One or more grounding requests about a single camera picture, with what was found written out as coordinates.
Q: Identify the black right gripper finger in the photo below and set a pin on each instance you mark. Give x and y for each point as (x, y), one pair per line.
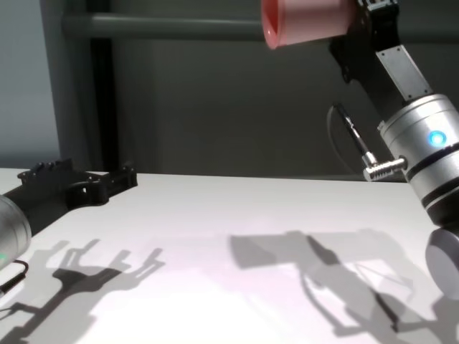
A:
(376, 9)

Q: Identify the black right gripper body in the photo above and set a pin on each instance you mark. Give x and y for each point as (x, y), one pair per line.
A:
(369, 53)

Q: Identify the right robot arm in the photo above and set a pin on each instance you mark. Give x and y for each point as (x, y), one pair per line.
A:
(423, 150)

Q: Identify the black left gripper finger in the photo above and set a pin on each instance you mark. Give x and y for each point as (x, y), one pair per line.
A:
(120, 181)
(46, 168)

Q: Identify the black vertical post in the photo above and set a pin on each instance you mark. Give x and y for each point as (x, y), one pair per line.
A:
(104, 107)

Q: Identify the thick grey railing bar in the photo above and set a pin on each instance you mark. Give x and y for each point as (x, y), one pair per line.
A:
(161, 25)

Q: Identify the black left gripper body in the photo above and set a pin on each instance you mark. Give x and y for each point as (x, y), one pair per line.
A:
(57, 193)

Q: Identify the pink plastic cup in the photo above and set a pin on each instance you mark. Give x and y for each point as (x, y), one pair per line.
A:
(308, 21)

